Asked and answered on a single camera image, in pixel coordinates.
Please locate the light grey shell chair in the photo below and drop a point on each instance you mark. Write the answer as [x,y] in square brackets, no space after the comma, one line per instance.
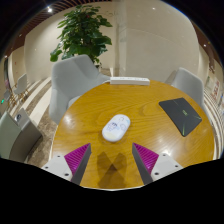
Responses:
[190,85]
[71,80]

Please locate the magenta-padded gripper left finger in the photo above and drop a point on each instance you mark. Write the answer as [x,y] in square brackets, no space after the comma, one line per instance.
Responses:
[76,160]

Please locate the white computer mouse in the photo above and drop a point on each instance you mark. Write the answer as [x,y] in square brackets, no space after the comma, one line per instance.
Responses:
[116,128]

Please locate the black mouse pad green lines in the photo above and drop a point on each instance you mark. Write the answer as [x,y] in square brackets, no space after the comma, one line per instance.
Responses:
[181,115]

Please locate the grey-green armchair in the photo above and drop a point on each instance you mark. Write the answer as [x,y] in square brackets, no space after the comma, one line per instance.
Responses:
[15,140]

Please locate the white power strip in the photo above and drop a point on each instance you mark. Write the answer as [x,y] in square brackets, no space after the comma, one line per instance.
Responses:
[130,81]

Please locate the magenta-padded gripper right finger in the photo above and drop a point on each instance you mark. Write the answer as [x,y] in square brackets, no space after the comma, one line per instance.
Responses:
[147,159]

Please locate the small grey wooden-legged chair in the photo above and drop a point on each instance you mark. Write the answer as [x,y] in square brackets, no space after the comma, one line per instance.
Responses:
[21,83]
[6,96]

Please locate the large green potted plant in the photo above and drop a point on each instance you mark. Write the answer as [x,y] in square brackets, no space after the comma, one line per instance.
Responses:
[81,31]

